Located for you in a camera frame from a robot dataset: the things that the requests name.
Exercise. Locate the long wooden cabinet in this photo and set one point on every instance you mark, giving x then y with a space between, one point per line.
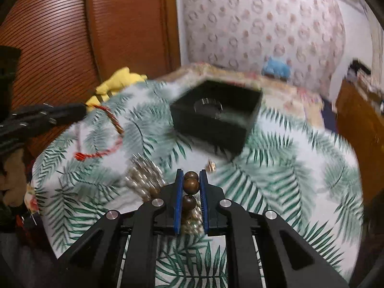
357 120

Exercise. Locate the black square jewelry box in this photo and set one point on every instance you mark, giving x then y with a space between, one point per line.
210 126

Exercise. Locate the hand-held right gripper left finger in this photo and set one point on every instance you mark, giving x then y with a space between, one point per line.
179 204

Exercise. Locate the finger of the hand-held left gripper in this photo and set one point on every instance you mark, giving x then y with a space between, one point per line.
45 124
60 108

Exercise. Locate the blue plush toy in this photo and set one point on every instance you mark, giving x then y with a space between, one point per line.
276 67

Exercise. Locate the floral bed blanket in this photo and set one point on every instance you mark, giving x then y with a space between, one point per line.
288 96

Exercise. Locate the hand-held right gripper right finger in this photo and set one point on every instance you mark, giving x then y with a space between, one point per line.
204 204

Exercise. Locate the person's left hand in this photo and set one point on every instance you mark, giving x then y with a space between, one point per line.
12 180

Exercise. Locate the small gold earring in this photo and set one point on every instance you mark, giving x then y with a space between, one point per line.
211 166

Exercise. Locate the green leaf print cloth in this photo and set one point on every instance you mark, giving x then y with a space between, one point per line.
285 192

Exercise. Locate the brown louvered wooden wardrobe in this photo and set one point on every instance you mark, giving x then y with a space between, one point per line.
75 36

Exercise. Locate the yellow plush toy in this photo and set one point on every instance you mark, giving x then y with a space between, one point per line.
120 79

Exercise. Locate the silver bangle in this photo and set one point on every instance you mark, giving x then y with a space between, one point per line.
207 103

